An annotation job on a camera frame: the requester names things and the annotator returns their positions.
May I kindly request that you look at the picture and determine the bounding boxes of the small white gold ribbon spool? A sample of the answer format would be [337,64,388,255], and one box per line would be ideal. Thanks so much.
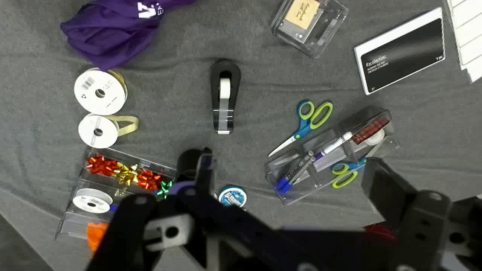
[76,113,141,151]

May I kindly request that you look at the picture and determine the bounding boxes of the white marker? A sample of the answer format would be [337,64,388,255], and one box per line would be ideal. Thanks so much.
[314,131,355,158]

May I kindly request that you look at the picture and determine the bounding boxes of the red gift bow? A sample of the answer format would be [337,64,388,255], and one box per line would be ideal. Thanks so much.
[135,169,162,193]
[84,155,118,178]

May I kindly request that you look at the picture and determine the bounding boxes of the blue ribbon roll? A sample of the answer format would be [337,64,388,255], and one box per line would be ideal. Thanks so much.
[215,182,249,210]

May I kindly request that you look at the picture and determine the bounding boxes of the blue green scissors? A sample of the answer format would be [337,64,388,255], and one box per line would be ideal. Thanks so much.
[266,98,334,160]
[329,158,367,191]

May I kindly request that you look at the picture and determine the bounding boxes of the black tape dispenser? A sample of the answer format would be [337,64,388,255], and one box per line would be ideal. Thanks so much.
[209,59,242,136]

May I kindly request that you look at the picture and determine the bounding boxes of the red staples box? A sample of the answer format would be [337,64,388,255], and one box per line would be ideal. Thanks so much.
[350,116,391,145]

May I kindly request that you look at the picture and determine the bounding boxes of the clear box with sticky notes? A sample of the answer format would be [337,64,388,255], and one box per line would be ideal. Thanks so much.
[269,0,349,59]

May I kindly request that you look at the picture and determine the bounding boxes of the clear gift supply tray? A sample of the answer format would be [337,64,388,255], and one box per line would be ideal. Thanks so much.
[55,148,177,243]

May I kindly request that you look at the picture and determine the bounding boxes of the green gift bow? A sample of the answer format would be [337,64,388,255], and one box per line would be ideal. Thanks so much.
[154,179,174,201]

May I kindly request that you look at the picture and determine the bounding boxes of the large white gold ribbon spool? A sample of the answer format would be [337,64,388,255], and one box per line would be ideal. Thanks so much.
[72,67,129,118]

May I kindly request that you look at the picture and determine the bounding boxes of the purple folded umbrella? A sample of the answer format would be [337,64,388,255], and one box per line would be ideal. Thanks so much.
[58,0,197,71]

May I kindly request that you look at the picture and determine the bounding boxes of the orange cloth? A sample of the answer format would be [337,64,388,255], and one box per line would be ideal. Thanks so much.
[85,222,109,253]

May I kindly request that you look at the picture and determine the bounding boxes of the grey tablecloth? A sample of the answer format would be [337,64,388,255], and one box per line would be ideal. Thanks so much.
[0,0,482,271]

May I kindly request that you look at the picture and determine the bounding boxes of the blue pen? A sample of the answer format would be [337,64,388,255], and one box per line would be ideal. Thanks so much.
[273,164,313,194]

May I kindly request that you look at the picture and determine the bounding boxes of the gold gift bow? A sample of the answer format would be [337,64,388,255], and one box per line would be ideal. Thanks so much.
[112,164,139,187]

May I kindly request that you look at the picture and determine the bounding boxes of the white tape roll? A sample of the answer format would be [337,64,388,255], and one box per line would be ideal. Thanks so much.
[362,128,386,148]

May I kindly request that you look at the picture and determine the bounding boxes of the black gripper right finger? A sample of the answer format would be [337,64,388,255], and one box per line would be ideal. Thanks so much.
[359,157,482,271]

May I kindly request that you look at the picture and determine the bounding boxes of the white label sheets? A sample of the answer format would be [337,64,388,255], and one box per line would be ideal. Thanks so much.
[444,0,482,85]

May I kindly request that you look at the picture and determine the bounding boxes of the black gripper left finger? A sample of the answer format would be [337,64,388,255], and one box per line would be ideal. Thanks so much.
[87,148,237,271]

